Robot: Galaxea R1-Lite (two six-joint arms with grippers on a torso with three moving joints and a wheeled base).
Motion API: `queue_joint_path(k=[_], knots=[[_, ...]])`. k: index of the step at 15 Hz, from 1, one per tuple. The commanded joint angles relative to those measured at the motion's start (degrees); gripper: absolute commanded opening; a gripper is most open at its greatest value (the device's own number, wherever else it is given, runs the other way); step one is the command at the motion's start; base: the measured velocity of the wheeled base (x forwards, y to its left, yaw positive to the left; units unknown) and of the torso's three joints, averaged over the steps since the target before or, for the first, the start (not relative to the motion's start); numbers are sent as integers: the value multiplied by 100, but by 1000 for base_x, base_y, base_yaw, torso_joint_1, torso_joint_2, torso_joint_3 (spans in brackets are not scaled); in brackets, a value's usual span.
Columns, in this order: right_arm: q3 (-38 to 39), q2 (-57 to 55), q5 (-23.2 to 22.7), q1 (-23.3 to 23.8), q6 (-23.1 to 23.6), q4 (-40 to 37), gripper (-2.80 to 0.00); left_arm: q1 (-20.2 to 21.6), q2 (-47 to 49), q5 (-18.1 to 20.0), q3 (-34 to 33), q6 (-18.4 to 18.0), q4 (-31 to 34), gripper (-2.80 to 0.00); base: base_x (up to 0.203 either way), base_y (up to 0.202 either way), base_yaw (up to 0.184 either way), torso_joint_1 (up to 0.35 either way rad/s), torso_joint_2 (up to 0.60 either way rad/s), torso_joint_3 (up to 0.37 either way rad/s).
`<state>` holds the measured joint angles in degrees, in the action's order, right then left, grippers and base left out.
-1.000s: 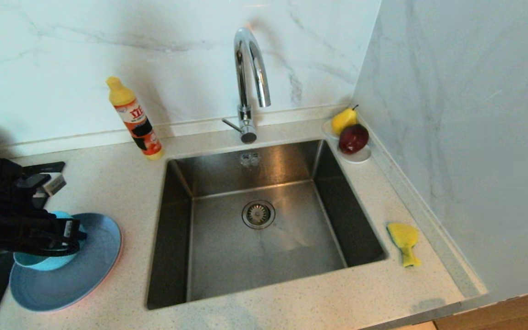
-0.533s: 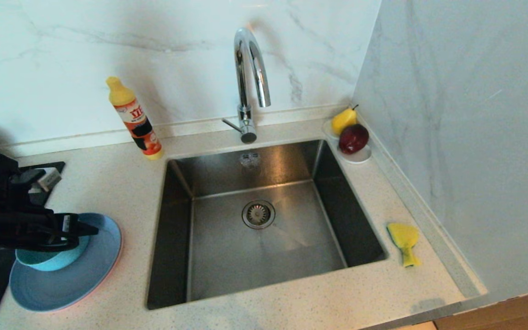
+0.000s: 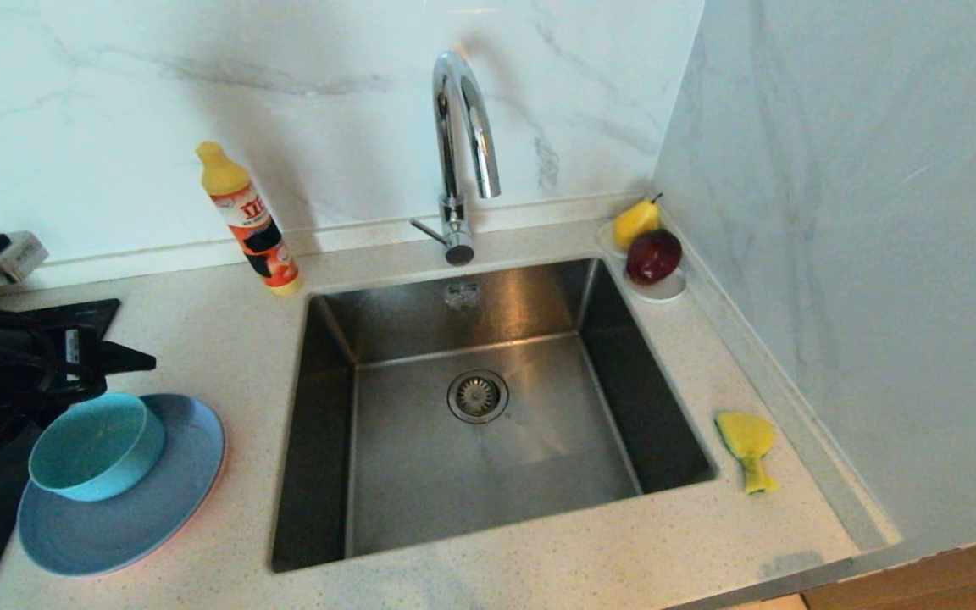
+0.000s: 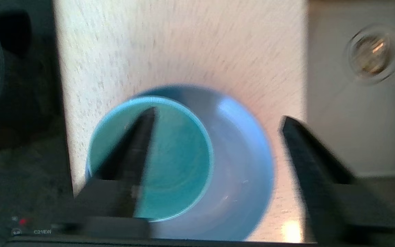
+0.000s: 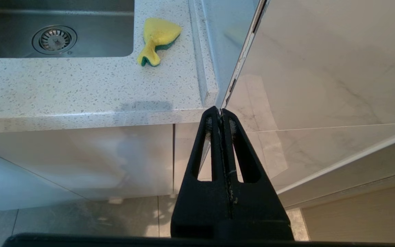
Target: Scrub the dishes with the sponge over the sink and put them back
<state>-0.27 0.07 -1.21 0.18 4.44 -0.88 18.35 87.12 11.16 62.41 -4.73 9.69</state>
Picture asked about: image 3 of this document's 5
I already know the teal plastic bowl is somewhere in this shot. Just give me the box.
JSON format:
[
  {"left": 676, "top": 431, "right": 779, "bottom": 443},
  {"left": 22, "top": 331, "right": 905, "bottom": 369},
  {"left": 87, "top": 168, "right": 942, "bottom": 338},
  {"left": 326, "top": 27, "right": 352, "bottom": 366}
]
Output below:
[{"left": 28, "top": 392, "right": 167, "bottom": 502}]

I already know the pink plastic plate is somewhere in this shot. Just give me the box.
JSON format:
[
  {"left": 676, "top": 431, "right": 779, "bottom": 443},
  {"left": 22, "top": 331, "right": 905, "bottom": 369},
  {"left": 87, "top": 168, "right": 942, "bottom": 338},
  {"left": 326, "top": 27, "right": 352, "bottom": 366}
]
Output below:
[{"left": 73, "top": 449, "right": 229, "bottom": 580}]

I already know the blue plastic plate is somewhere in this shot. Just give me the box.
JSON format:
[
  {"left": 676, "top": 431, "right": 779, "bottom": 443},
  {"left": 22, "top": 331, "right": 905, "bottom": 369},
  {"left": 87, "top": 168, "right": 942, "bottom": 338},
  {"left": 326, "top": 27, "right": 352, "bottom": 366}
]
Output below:
[{"left": 17, "top": 393, "right": 225, "bottom": 578}]

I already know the yellow-capped orange dish soap bottle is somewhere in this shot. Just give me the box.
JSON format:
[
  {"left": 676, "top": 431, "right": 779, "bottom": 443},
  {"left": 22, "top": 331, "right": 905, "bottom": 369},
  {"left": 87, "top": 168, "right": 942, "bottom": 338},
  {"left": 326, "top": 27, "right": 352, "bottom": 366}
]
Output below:
[{"left": 197, "top": 141, "right": 304, "bottom": 297}]

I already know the chrome gooseneck faucet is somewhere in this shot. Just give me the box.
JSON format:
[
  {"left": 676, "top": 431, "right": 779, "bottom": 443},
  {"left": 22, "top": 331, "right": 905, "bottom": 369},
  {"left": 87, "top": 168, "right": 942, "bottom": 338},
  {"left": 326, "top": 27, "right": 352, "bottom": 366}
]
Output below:
[{"left": 408, "top": 51, "right": 502, "bottom": 267}]

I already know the yellow green sponge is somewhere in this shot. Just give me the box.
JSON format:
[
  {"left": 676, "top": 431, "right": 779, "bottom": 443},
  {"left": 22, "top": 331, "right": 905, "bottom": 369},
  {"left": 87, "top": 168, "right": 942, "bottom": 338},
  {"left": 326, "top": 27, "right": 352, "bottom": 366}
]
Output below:
[{"left": 715, "top": 412, "right": 780, "bottom": 495}]

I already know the stainless steel sink basin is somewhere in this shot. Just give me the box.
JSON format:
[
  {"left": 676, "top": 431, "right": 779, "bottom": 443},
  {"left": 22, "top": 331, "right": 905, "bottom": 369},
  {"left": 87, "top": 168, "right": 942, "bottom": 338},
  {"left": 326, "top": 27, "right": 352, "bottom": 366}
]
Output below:
[{"left": 270, "top": 257, "right": 718, "bottom": 573}]

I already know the small white saucer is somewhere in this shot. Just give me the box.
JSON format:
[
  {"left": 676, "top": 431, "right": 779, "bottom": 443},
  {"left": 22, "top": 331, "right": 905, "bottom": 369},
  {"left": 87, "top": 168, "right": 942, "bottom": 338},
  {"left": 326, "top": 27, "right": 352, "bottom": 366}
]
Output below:
[
  {"left": 596, "top": 220, "right": 629, "bottom": 259},
  {"left": 624, "top": 267, "right": 688, "bottom": 304}
]

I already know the yellow pear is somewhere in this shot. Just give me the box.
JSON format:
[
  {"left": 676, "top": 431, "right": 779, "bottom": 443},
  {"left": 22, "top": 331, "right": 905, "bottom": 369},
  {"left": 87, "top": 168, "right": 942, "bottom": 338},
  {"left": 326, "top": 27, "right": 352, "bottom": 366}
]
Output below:
[{"left": 613, "top": 194, "right": 663, "bottom": 252}]

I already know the dark red apple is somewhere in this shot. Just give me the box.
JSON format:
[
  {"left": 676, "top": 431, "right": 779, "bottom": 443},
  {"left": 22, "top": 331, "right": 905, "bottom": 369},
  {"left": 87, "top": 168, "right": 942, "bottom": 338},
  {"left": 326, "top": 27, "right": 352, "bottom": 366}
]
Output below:
[{"left": 625, "top": 229, "right": 683, "bottom": 286}]

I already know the wooden cabinet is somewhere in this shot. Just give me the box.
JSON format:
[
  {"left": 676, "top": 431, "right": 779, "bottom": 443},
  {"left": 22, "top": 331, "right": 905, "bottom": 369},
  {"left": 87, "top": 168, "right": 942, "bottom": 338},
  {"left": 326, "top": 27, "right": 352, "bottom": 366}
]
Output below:
[{"left": 801, "top": 525, "right": 976, "bottom": 610}]

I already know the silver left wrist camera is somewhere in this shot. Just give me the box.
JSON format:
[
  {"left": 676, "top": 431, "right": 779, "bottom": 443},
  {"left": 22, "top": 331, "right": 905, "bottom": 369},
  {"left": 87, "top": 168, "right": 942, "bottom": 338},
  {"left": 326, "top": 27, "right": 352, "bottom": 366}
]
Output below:
[{"left": 0, "top": 231, "right": 50, "bottom": 283}]

